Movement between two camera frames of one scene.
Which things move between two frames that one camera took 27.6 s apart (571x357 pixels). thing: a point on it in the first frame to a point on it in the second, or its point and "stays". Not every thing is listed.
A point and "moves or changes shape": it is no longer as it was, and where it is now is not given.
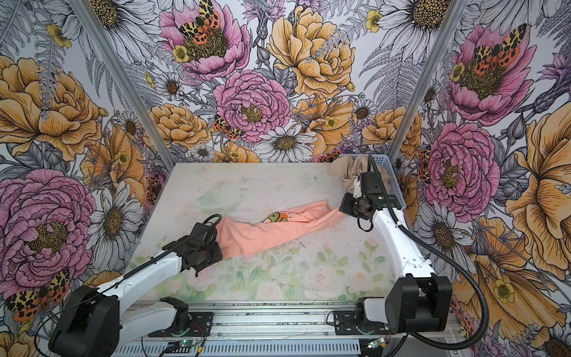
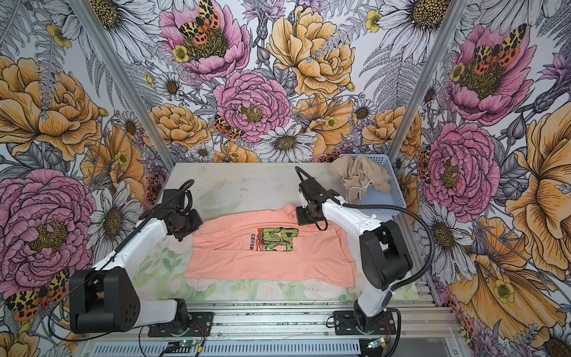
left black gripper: [216, 257] to [197, 222]
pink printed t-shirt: [237, 239] moves or changes shape
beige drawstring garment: [349, 167] stays
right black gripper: [346, 209] to [302, 219]
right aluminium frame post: [453, 15] stays
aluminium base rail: [255, 319] stays
